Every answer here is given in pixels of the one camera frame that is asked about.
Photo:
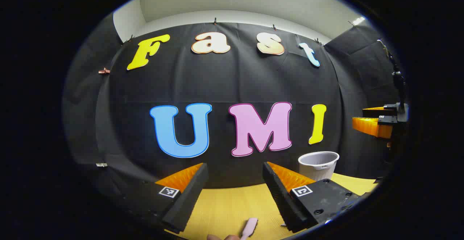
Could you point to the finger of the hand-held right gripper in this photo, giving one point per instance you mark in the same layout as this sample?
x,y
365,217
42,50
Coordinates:
x,y
377,111
369,125

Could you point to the white ribbed garbage bin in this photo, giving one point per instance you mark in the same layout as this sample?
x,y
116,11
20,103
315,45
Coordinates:
x,y
319,171

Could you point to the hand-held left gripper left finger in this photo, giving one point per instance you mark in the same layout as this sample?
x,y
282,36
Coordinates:
x,y
188,203

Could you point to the yellow wooden desktop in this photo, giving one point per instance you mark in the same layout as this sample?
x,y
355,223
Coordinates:
x,y
232,207

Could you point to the pink clip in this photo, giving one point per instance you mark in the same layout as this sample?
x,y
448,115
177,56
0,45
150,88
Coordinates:
x,y
104,71

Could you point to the small white tag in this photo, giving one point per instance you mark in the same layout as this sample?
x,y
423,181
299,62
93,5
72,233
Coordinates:
x,y
101,165

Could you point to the small pale pink broom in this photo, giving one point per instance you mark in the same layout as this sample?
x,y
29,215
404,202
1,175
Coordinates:
x,y
249,227

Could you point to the ceiling light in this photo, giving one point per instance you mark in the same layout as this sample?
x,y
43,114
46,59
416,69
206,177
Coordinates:
x,y
359,20

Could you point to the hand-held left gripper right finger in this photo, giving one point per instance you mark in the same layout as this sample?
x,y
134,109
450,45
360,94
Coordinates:
x,y
281,200

